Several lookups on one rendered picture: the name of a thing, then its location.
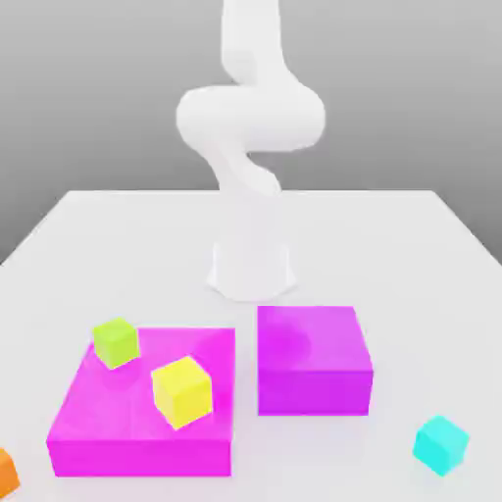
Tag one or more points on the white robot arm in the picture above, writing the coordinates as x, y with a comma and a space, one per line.
251, 117

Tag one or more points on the small yellow cube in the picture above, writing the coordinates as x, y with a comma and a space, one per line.
182, 394

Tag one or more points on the small lime green cube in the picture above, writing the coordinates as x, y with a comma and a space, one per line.
116, 345

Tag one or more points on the small cyan cube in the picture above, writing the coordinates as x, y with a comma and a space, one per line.
439, 445

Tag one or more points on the small orange cube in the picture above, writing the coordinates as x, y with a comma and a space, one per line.
7, 476

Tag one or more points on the large purple box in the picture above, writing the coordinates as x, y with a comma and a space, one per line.
313, 376

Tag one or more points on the large magenta box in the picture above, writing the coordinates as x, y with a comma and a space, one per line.
117, 423

